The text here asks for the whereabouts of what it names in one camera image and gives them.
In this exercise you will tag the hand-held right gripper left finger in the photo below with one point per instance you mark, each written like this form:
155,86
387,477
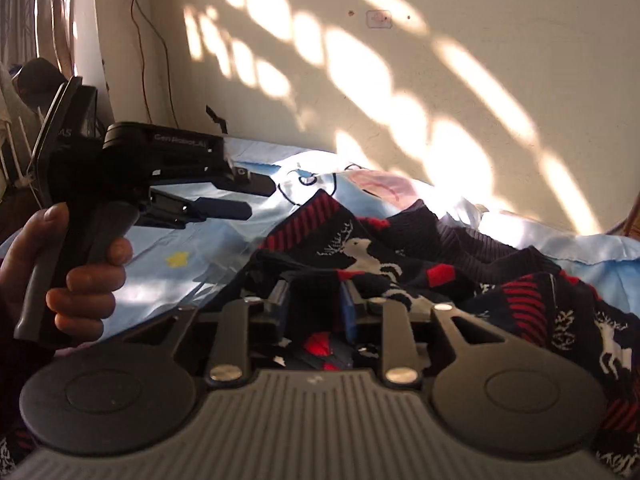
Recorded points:
281,307

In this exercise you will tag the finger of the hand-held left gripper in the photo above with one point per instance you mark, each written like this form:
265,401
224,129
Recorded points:
250,182
220,208

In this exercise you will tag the blue cartoon printed bed sheet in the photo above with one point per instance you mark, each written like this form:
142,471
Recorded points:
165,285

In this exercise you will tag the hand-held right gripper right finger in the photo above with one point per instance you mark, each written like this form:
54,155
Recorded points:
348,312

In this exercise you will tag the person's left hand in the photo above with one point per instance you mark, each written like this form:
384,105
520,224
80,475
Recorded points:
85,280

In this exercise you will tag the striped curtain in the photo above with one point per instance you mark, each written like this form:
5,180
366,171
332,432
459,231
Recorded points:
35,10

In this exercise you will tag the wall socket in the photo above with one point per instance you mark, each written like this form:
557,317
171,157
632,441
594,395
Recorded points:
378,18

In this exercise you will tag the small black tape piece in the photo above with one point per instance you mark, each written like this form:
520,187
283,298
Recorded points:
216,119

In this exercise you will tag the dark patterned knit sweater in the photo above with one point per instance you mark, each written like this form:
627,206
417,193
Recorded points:
450,270

